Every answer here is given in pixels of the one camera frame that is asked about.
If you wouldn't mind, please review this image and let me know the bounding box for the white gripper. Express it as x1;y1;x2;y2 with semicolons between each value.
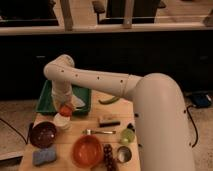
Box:
51;81;75;111

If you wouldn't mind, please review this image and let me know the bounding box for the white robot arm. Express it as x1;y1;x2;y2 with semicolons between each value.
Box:
44;55;195;171

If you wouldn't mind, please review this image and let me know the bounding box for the white paper cup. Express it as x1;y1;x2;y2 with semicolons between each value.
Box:
53;113;70;130

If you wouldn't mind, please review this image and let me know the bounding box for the small metal cup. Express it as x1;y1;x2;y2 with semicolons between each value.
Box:
117;146;132;163

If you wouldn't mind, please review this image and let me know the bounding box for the green plastic tray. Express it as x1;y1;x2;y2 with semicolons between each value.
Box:
36;80;91;116

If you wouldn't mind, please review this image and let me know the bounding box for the dark purple bowl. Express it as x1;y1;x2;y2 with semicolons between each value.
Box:
30;122;57;148

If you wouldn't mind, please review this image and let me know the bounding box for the silver fork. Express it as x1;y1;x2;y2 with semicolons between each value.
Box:
82;129;116;135

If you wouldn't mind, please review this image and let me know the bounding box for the wooden block brush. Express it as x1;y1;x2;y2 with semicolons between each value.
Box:
98;116;120;127

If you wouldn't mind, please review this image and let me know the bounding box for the orange plastic bowl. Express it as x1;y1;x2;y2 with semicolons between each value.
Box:
71;135;103;168

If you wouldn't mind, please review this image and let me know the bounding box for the blue sponge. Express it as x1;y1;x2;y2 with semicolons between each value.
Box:
32;147;57;166

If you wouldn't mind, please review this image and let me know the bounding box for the bunch of dark grapes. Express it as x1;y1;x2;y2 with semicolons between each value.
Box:
103;144;116;171

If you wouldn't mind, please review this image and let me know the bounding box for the blue floor box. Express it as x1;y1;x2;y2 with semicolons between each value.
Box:
191;93;212;108

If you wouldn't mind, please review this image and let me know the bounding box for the black cable left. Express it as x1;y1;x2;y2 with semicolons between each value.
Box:
0;118;29;145

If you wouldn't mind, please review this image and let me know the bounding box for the black cable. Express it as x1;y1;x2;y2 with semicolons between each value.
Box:
185;104;200;149
0;118;29;145

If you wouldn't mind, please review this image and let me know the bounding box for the black cable right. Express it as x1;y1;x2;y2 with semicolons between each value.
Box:
185;104;200;149

